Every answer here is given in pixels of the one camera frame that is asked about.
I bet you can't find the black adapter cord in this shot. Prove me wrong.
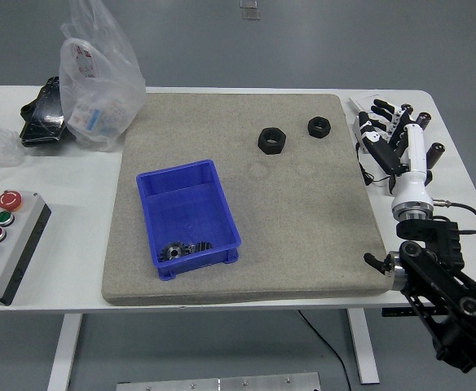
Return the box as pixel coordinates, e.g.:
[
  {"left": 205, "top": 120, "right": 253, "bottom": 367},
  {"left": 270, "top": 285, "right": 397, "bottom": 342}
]
[{"left": 355, "top": 142, "right": 392, "bottom": 187}]

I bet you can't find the black part wrapped in plastic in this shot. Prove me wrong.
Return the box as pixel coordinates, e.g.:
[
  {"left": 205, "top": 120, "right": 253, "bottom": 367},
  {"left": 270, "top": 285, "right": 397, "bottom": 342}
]
[{"left": 20, "top": 76, "right": 76, "bottom": 147}]

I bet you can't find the large black gear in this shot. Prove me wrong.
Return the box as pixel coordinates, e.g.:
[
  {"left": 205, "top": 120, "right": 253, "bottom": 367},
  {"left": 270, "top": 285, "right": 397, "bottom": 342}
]
[{"left": 159, "top": 240, "right": 192, "bottom": 264}]

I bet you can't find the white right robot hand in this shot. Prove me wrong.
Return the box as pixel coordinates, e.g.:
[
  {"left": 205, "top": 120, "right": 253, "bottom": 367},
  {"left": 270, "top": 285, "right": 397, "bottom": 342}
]
[{"left": 358, "top": 99, "right": 435, "bottom": 215}]

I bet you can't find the white flat card box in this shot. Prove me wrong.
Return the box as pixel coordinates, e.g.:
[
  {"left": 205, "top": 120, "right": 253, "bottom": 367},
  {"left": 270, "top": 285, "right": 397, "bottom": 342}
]
[{"left": 348, "top": 94, "right": 386, "bottom": 114}]

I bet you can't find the small black hex nut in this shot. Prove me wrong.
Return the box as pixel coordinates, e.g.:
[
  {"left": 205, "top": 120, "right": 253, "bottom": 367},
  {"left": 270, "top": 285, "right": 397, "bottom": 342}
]
[{"left": 306, "top": 116, "right": 332, "bottom": 138}]

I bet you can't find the black floor cable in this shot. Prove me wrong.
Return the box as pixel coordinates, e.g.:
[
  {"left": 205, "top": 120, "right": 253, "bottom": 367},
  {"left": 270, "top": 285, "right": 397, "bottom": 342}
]
[{"left": 297, "top": 310, "right": 351, "bottom": 391}]

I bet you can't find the grey-brown mat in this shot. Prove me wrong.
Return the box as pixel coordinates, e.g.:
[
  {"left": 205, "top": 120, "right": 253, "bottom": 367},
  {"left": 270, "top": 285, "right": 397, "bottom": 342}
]
[{"left": 100, "top": 93, "right": 388, "bottom": 306}]

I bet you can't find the blue plastic box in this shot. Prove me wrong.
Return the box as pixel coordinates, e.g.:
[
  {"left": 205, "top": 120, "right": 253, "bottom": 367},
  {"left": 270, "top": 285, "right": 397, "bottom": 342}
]
[{"left": 135, "top": 159, "right": 242, "bottom": 282}]

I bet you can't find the grey push-button control box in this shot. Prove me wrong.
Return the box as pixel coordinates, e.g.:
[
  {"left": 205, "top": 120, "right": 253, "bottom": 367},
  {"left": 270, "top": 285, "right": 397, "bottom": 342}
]
[{"left": 0, "top": 190, "right": 52, "bottom": 306}]

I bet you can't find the clear plastic bag with items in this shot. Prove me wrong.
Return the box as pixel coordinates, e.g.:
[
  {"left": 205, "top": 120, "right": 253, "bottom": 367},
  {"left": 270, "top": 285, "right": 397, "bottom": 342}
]
[{"left": 58, "top": 0, "right": 147, "bottom": 154}]

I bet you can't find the white table leg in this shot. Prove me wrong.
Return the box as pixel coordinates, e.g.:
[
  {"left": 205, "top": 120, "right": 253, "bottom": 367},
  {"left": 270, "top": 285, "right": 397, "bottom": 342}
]
[
  {"left": 346, "top": 309, "right": 381, "bottom": 384},
  {"left": 46, "top": 313, "right": 83, "bottom": 391}
]

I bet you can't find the large black hex nut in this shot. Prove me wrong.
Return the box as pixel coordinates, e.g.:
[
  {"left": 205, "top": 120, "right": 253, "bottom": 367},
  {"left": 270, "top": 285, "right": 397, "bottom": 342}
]
[{"left": 257, "top": 126, "right": 287, "bottom": 156}]

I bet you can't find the silver metal plate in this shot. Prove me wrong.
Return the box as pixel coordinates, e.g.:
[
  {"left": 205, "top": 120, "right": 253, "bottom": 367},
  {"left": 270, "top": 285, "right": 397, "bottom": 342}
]
[{"left": 116, "top": 371, "right": 321, "bottom": 391}]

